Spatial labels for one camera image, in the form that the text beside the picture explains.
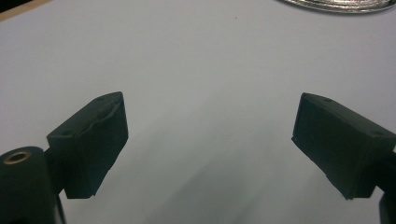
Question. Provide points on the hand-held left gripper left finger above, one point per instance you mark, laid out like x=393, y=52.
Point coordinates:
x=93, y=140

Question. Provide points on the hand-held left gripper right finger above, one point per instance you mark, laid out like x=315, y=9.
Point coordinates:
x=339, y=143

